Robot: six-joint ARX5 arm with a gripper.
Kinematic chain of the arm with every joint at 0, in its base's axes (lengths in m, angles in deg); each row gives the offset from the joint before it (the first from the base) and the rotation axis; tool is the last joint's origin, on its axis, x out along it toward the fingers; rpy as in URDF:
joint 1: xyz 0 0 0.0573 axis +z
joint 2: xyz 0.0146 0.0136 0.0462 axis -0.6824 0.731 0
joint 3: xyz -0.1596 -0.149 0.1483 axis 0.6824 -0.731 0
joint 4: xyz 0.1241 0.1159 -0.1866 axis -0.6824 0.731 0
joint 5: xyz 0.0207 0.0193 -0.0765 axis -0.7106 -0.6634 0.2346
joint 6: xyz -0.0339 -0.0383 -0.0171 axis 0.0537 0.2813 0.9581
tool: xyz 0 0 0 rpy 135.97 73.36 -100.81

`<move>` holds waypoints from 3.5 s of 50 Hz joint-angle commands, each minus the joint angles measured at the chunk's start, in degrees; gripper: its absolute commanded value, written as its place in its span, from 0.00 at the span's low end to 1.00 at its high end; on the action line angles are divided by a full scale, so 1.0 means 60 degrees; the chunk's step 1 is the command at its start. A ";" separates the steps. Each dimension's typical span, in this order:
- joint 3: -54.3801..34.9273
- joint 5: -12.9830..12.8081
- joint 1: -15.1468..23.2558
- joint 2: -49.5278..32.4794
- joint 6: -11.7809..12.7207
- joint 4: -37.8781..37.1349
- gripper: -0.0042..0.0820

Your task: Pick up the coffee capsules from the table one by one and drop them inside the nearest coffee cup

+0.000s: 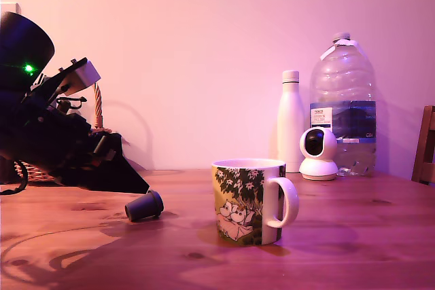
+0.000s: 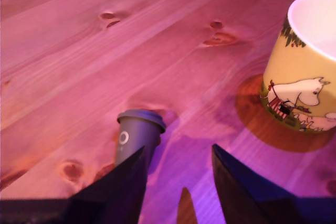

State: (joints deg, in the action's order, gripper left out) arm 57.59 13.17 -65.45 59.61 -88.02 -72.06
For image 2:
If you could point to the grey coffee capsule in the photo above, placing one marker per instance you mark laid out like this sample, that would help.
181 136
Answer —
136 137

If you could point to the yellow cartoon print mug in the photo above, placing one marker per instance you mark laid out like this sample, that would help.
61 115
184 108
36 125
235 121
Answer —
299 77

